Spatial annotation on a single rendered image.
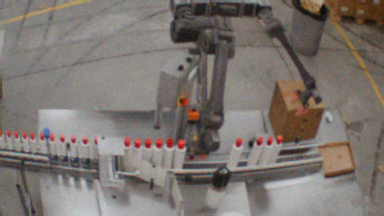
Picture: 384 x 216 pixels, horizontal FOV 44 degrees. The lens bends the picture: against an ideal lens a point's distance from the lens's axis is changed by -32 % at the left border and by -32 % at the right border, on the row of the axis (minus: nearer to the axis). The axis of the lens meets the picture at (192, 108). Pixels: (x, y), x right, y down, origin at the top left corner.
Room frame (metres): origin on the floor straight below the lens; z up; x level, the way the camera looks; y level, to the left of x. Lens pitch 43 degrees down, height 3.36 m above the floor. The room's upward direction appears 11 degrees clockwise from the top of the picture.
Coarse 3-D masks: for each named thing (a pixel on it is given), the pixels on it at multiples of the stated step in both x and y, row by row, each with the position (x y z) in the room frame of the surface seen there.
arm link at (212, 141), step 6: (204, 120) 2.16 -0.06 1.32; (204, 126) 2.14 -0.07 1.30; (210, 132) 2.12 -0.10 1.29; (216, 132) 2.14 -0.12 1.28; (204, 138) 2.12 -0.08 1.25; (210, 138) 2.10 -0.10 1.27; (216, 138) 2.10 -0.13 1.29; (210, 144) 2.07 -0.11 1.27; (216, 144) 2.08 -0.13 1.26; (210, 150) 2.07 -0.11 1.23; (216, 150) 2.09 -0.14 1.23
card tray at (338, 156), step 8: (328, 144) 2.63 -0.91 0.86; (336, 144) 2.65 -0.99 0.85; (344, 144) 2.67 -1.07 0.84; (320, 152) 2.57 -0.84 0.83; (328, 152) 2.58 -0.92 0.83; (336, 152) 2.59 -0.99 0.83; (344, 152) 2.60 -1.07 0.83; (352, 152) 2.57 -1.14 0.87; (328, 160) 2.50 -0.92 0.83; (336, 160) 2.51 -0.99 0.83; (344, 160) 2.52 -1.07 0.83; (352, 160) 2.52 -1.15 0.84; (328, 168) 2.43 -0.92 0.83; (336, 168) 2.44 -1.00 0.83; (344, 168) 2.42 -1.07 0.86; (352, 168) 2.43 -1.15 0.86
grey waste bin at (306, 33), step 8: (296, 16) 4.76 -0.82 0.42; (304, 16) 4.68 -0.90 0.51; (296, 24) 4.75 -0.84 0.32; (304, 24) 4.69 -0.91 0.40; (312, 24) 4.67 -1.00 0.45; (320, 24) 4.70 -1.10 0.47; (296, 32) 4.75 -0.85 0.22; (304, 32) 4.70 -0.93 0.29; (312, 32) 4.69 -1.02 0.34; (320, 32) 4.73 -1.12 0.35; (296, 40) 4.74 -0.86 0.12; (304, 40) 4.69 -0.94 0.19; (312, 40) 4.69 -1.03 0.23; (320, 40) 4.81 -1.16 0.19; (296, 48) 4.74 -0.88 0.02; (304, 48) 4.69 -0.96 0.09; (312, 48) 4.70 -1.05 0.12; (312, 56) 4.72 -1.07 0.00
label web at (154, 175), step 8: (128, 160) 2.10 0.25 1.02; (136, 160) 2.09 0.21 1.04; (128, 168) 2.10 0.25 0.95; (144, 168) 2.08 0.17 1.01; (152, 168) 2.05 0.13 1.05; (160, 168) 2.06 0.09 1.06; (144, 176) 2.08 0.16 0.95; (152, 176) 2.05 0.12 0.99; (160, 176) 2.06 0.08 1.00; (152, 184) 2.05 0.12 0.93; (160, 184) 2.06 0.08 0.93; (176, 184) 1.99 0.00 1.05; (176, 192) 1.97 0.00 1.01; (176, 200) 1.95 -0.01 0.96; (176, 208) 1.92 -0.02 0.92
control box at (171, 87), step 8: (176, 56) 2.36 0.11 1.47; (184, 56) 2.37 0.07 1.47; (168, 64) 2.29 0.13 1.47; (176, 64) 2.30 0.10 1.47; (184, 64) 2.31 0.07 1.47; (192, 64) 2.33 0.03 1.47; (160, 72) 2.25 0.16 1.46; (168, 72) 2.24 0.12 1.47; (176, 72) 2.25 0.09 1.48; (184, 72) 2.26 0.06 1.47; (160, 80) 2.24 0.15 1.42; (168, 80) 2.23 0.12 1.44; (176, 80) 2.22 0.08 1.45; (184, 80) 2.25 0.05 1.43; (160, 88) 2.24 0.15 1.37; (168, 88) 2.23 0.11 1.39; (176, 88) 2.22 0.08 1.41; (184, 88) 2.27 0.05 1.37; (192, 88) 2.36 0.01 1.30; (160, 96) 2.24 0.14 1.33; (168, 96) 2.23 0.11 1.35; (176, 96) 2.22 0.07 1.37; (184, 96) 2.29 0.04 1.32; (168, 104) 2.23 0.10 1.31; (176, 104) 2.22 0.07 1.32
